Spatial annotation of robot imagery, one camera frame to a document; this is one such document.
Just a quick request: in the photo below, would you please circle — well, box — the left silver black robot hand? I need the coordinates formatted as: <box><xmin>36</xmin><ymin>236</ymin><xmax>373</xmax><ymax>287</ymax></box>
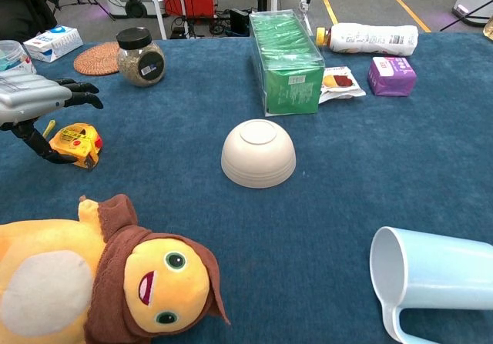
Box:
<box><xmin>0</xmin><ymin>69</ymin><xmax>105</xmax><ymax>165</ymax></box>

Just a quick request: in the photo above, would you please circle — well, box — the yellow tape measure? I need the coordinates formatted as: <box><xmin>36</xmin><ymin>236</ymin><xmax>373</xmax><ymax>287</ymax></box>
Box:
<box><xmin>42</xmin><ymin>119</ymin><xmax>104</xmax><ymax>171</ymax></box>

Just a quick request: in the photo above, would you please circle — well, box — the clear plastic tub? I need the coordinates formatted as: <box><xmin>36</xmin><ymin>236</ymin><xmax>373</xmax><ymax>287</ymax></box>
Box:
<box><xmin>0</xmin><ymin>39</ymin><xmax>36</xmax><ymax>75</ymax></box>

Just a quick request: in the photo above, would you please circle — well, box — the white blue tissue box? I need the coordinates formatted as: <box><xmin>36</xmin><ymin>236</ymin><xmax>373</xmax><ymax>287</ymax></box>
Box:
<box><xmin>22</xmin><ymin>25</ymin><xmax>84</xmax><ymax>64</ymax></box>

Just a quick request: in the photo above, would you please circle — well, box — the round woven coaster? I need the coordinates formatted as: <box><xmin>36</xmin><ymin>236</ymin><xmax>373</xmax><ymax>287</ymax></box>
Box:
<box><xmin>73</xmin><ymin>42</ymin><xmax>121</xmax><ymax>77</ymax></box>

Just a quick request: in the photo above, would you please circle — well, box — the person in dark clothes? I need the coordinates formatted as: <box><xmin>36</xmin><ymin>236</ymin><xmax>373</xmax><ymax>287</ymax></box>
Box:
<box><xmin>0</xmin><ymin>0</ymin><xmax>59</xmax><ymax>42</ymax></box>

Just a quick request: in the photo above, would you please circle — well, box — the glass jar black lid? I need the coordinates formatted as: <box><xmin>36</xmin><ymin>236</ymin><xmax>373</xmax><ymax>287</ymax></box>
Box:
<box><xmin>116</xmin><ymin>26</ymin><xmax>167</xmax><ymax>88</ymax></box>

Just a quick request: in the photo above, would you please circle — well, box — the black adapter box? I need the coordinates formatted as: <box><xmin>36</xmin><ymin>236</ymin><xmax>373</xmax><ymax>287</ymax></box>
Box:
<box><xmin>230</xmin><ymin>8</ymin><xmax>250</xmax><ymax>34</ymax></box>

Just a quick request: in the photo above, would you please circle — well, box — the yellow plush toy brown hood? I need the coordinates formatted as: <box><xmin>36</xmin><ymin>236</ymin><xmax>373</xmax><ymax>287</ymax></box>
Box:
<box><xmin>0</xmin><ymin>193</ymin><xmax>231</xmax><ymax>344</ymax></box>

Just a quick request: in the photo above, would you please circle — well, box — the beige upturned bowl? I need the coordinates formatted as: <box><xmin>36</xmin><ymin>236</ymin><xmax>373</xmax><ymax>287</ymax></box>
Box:
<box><xmin>220</xmin><ymin>119</ymin><xmax>297</xmax><ymax>189</ymax></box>

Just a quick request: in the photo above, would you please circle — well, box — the clear box of green sachets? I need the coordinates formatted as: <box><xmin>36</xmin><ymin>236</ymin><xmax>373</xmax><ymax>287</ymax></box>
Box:
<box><xmin>248</xmin><ymin>8</ymin><xmax>326</xmax><ymax>117</ymax></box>

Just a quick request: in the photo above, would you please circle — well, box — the small white clip stand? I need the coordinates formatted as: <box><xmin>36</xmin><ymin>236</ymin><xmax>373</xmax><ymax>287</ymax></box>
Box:
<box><xmin>299</xmin><ymin>0</ymin><xmax>313</xmax><ymax>35</ymax></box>

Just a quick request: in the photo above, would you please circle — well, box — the white snack packet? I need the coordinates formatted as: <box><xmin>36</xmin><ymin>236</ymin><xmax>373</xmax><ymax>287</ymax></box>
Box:
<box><xmin>318</xmin><ymin>65</ymin><xmax>367</xmax><ymax>104</ymax></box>

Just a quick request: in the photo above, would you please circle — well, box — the blue table cloth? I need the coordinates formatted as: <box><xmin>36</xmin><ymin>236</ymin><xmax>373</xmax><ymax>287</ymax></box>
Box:
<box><xmin>0</xmin><ymin>32</ymin><xmax>493</xmax><ymax>344</ymax></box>

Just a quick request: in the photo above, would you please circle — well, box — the white label bottle yellow cap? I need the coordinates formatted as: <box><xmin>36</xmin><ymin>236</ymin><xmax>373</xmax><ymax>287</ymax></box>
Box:
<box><xmin>315</xmin><ymin>22</ymin><xmax>420</xmax><ymax>57</ymax></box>

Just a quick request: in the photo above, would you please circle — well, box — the purple packet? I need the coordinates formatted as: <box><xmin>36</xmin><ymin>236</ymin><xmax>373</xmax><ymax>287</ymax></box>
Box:
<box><xmin>367</xmin><ymin>56</ymin><xmax>418</xmax><ymax>98</ymax></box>

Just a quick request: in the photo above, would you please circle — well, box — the light blue plastic mug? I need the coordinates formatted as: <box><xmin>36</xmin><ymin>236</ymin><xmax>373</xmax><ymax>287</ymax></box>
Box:
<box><xmin>369</xmin><ymin>226</ymin><xmax>493</xmax><ymax>344</ymax></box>

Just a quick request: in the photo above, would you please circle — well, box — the white slanted frame post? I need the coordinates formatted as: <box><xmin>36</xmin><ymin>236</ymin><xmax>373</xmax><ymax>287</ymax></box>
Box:
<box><xmin>148</xmin><ymin>0</ymin><xmax>167</xmax><ymax>40</ymax></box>

